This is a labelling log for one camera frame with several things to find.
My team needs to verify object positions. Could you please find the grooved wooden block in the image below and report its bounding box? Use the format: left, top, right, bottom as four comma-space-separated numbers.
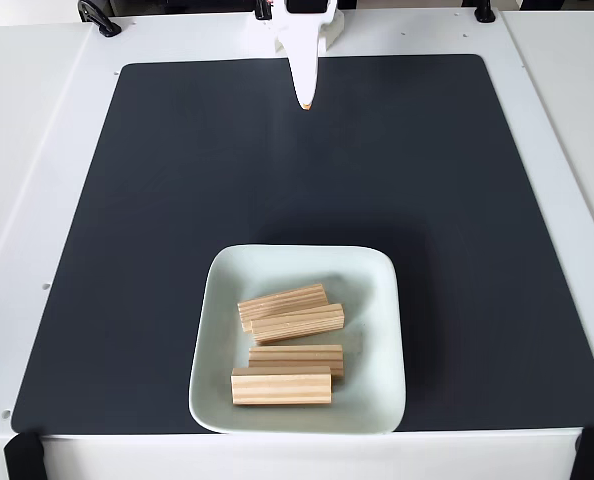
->
250, 303, 347, 346
237, 283, 329, 334
248, 343, 346, 379

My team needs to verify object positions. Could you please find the smooth wooden block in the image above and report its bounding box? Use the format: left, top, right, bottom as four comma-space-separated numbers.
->
230, 366, 334, 407

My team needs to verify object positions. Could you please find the pale green square plate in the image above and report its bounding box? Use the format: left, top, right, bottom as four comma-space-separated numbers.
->
187, 243, 408, 435

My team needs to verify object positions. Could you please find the black table mat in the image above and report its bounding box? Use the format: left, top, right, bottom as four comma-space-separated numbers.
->
10, 53, 594, 435

